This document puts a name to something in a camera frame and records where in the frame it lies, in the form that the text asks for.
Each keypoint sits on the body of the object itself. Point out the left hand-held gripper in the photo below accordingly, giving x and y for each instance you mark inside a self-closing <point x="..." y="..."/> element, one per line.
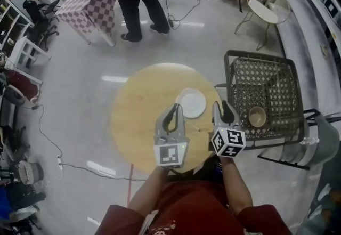
<point x="170" y="154"/>

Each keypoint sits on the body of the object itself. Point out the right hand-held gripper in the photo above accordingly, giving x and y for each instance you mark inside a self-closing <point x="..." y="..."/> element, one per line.
<point x="231" y="140"/>

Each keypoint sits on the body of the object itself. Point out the beige ceramic cup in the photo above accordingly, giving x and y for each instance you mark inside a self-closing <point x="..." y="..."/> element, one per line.
<point x="257" y="116"/>

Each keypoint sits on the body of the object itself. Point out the white round plate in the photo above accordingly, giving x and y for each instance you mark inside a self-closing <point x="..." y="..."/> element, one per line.
<point x="193" y="102"/>

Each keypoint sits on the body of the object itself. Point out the person's left forearm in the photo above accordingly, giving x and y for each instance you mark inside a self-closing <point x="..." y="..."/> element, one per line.
<point x="149" y="188"/>

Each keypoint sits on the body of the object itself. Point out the person's right forearm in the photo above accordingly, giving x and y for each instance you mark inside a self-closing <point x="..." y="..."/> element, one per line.
<point x="237" y="186"/>

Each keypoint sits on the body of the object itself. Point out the round wooden table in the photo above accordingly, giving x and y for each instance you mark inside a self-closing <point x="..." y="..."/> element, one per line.
<point x="138" y="111"/>

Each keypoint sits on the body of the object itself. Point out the metal mesh basket cart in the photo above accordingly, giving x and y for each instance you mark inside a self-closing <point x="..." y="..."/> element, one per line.
<point x="255" y="79"/>

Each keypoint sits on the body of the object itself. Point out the person's black trousers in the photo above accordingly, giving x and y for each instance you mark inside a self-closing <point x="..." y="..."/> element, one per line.
<point x="210" y="168"/>

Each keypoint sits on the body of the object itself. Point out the red floor tape strip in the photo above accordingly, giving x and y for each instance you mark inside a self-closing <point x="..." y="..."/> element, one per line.
<point x="130" y="186"/>

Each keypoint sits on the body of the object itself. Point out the person's red shirt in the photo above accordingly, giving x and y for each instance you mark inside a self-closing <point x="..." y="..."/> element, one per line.
<point x="194" y="210"/>

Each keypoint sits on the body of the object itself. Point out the clear plastic water bottle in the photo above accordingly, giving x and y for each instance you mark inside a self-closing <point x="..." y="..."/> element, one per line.
<point x="309" y="141"/>

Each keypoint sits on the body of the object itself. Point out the grey shell chair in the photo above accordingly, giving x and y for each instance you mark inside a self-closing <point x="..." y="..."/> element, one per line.
<point x="327" y="138"/>

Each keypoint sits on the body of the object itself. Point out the white power strip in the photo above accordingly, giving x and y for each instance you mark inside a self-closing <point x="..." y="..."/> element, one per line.
<point x="60" y="162"/>

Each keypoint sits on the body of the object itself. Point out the crumpled beige paper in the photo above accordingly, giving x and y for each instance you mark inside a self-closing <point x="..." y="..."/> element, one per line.
<point x="323" y="52"/>

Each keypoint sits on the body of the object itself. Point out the white metal shelf rack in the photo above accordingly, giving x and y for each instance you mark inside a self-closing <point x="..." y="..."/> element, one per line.
<point x="301" y="23"/>

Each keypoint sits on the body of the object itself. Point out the pink checkered cloth table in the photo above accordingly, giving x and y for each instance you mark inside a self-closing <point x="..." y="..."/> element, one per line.
<point x="93" y="4"/>

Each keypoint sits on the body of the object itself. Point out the grey woven basket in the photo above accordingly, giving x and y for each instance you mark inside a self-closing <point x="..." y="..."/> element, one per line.
<point x="28" y="172"/>

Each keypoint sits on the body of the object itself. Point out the silver pod black square print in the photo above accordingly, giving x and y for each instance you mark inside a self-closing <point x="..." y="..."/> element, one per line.
<point x="332" y="6"/>

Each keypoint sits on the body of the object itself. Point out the small white table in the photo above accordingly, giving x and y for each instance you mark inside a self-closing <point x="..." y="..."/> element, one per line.
<point x="26" y="47"/>

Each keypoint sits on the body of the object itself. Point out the black office chair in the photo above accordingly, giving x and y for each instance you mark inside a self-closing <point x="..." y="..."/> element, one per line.
<point x="40" y="23"/>

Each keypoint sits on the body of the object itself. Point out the white wall shelf unit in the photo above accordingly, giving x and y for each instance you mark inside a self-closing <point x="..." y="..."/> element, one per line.
<point x="18" y="16"/>

